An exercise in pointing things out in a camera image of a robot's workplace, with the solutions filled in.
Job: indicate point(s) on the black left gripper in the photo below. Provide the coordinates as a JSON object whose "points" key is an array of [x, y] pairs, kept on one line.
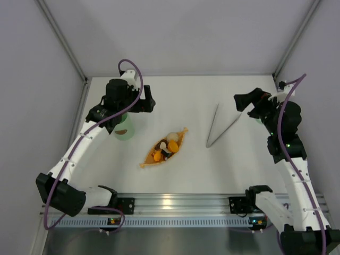
{"points": [[145, 99]]}

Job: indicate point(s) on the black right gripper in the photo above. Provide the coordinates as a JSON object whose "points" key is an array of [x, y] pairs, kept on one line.
{"points": [[256, 103]]}

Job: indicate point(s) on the white round food piece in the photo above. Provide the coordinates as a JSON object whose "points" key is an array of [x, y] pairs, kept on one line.
{"points": [[172, 136]]}

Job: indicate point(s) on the orange round food slice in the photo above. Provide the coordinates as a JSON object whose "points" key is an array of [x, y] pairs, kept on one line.
{"points": [[173, 146]]}

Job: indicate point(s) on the orange yellow food piece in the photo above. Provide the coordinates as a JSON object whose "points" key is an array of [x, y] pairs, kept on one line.
{"points": [[157, 156]]}

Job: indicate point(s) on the metal tongs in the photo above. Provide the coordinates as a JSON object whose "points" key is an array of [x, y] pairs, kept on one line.
{"points": [[211, 137]]}

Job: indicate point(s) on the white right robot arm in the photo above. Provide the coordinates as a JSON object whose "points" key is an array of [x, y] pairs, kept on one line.
{"points": [[302, 226]]}

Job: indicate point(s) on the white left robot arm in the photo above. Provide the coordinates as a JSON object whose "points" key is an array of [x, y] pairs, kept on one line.
{"points": [[58, 188]]}

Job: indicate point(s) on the green cylindrical container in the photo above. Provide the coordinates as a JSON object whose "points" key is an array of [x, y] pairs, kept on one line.
{"points": [[125, 129]]}

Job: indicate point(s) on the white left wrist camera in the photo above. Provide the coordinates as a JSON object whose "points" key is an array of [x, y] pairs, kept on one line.
{"points": [[130, 76]]}

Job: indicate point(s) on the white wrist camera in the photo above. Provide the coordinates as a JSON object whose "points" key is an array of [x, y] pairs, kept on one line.
{"points": [[130, 76], [283, 90]]}

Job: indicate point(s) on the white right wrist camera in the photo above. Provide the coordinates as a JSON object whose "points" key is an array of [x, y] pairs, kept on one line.
{"points": [[283, 90]]}

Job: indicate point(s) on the aluminium mounting rail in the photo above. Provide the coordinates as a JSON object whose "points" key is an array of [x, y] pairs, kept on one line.
{"points": [[147, 204]]}

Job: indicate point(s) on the black left base bracket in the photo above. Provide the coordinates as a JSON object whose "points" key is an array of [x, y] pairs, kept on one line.
{"points": [[126, 205]]}

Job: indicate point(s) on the black base bracket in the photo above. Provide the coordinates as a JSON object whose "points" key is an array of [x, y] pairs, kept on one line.
{"points": [[126, 205], [239, 206]]}

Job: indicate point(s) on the black right base bracket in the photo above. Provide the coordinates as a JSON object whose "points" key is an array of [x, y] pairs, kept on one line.
{"points": [[239, 206]]}

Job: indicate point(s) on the left aluminium frame post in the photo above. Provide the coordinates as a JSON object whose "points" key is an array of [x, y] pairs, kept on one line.
{"points": [[42, 5]]}

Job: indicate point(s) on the aluminium frame post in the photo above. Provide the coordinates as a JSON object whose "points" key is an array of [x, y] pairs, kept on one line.
{"points": [[297, 35], [42, 5]]}

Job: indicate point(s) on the slotted cable duct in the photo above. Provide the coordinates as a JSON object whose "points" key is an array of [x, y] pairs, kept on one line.
{"points": [[159, 222]]}

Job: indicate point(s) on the right aluminium frame post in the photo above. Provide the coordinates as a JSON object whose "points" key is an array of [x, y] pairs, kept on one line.
{"points": [[297, 35]]}

